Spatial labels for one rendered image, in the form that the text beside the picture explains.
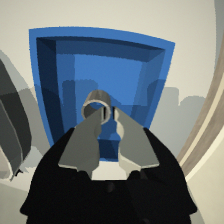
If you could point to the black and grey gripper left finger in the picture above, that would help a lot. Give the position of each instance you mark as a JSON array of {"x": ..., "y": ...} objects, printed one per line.
[{"x": 77, "y": 149}]

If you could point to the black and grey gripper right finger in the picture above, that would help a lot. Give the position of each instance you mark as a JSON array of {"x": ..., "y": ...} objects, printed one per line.
[{"x": 141, "y": 150}]

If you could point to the blue crate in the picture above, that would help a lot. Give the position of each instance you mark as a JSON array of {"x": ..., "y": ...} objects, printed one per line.
[{"x": 70, "y": 62}]

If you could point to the grey metal bushing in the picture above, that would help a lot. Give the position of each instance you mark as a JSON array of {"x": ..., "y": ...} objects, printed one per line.
[{"x": 96, "y": 96}]

